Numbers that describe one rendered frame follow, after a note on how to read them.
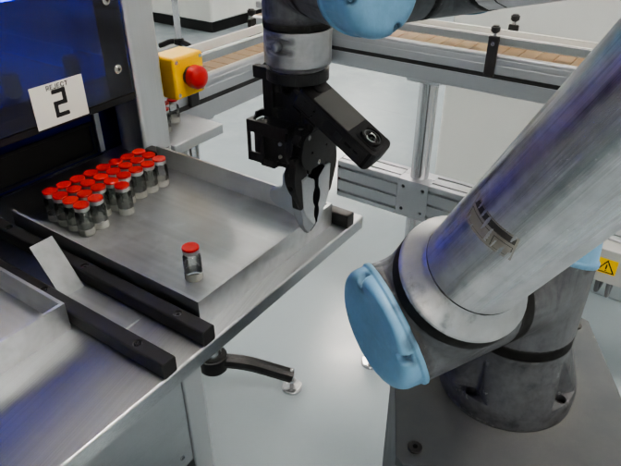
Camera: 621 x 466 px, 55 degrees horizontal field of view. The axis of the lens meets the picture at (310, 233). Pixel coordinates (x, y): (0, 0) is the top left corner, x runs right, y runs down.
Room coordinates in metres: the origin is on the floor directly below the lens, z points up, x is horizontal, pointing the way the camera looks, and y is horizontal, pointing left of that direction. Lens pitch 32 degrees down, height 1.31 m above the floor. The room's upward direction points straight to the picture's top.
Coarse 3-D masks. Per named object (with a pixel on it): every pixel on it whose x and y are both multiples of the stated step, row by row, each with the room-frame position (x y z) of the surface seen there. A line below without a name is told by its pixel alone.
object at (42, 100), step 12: (48, 84) 0.80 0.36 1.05; (60, 84) 0.81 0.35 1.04; (72, 84) 0.83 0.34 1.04; (36, 96) 0.78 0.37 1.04; (48, 96) 0.80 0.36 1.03; (60, 96) 0.81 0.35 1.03; (72, 96) 0.83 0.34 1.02; (84, 96) 0.84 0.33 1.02; (36, 108) 0.78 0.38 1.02; (48, 108) 0.79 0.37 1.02; (60, 108) 0.81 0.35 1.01; (72, 108) 0.82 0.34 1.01; (84, 108) 0.84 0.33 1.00; (36, 120) 0.77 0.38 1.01; (48, 120) 0.79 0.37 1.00; (60, 120) 0.80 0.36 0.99
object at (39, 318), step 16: (0, 272) 0.55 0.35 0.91; (0, 288) 0.56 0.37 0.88; (16, 288) 0.54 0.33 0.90; (32, 288) 0.51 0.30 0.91; (0, 304) 0.53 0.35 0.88; (16, 304) 0.53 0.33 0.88; (32, 304) 0.52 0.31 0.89; (48, 304) 0.50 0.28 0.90; (64, 304) 0.49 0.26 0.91; (0, 320) 0.50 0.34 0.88; (16, 320) 0.50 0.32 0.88; (32, 320) 0.46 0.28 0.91; (48, 320) 0.47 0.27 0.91; (64, 320) 0.49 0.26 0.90; (0, 336) 0.48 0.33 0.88; (16, 336) 0.44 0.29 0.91; (32, 336) 0.46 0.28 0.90; (48, 336) 0.47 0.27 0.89; (0, 352) 0.43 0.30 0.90; (16, 352) 0.44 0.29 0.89; (32, 352) 0.45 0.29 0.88; (0, 368) 0.42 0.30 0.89
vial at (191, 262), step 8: (184, 256) 0.57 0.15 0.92; (192, 256) 0.57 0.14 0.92; (200, 256) 0.58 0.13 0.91; (184, 264) 0.57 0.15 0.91; (192, 264) 0.57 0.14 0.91; (200, 264) 0.57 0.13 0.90; (184, 272) 0.57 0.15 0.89; (192, 272) 0.57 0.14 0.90; (200, 272) 0.57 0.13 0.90; (192, 280) 0.57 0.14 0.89; (200, 280) 0.57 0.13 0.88
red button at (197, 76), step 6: (192, 66) 1.00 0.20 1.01; (198, 66) 1.00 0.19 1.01; (186, 72) 0.99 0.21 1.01; (192, 72) 0.99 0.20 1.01; (198, 72) 0.99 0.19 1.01; (204, 72) 1.00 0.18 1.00; (186, 78) 0.99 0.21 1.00; (192, 78) 0.98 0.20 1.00; (198, 78) 0.99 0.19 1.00; (204, 78) 1.00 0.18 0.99; (192, 84) 0.99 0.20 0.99; (198, 84) 0.99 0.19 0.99; (204, 84) 1.00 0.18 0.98
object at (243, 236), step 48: (192, 192) 0.80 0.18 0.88; (240, 192) 0.79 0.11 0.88; (96, 240) 0.66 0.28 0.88; (144, 240) 0.66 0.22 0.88; (192, 240) 0.66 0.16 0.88; (240, 240) 0.66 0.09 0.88; (288, 240) 0.62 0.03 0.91; (144, 288) 0.54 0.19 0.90; (192, 288) 0.56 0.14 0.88; (240, 288) 0.55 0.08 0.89
